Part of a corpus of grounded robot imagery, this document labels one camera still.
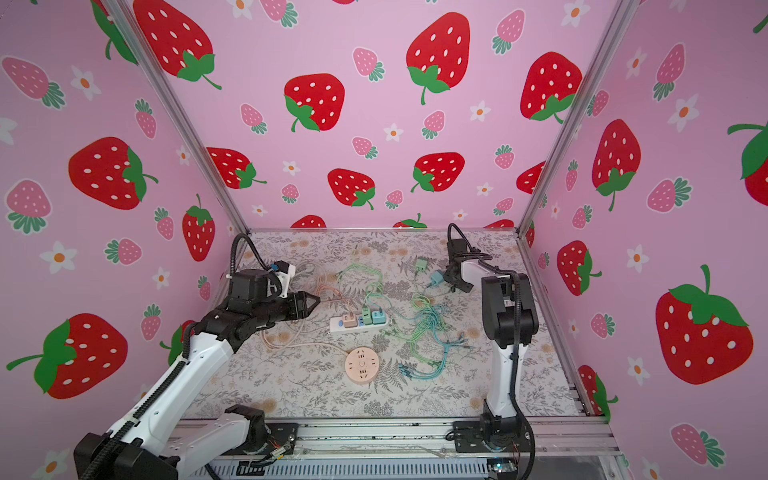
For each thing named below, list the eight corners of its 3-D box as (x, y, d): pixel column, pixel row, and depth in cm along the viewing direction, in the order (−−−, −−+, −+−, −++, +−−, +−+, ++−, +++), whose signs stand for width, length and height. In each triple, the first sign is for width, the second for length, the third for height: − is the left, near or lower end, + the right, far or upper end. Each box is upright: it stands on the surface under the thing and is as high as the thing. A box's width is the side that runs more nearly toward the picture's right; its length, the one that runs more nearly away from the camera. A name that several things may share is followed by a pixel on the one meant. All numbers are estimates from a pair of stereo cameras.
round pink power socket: (345, 382, 85) (343, 379, 83) (348, 351, 91) (347, 347, 88) (378, 382, 85) (378, 379, 83) (379, 351, 91) (379, 347, 88)
